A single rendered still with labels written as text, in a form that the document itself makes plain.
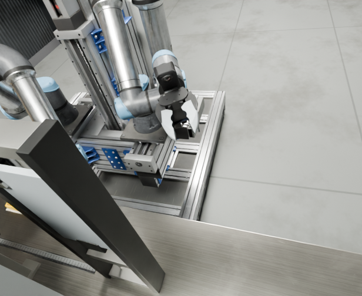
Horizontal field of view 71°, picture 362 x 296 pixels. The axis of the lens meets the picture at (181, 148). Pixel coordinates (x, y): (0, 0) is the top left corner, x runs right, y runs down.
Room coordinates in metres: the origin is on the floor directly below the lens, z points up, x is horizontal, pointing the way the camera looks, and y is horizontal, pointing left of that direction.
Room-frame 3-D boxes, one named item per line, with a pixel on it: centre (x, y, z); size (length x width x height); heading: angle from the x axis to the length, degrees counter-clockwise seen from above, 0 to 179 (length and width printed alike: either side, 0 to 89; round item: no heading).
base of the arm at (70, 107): (1.17, 0.56, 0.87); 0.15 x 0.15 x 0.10
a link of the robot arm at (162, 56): (0.69, -0.02, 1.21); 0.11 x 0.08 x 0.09; 0
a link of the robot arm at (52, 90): (1.16, 0.57, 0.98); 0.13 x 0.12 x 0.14; 110
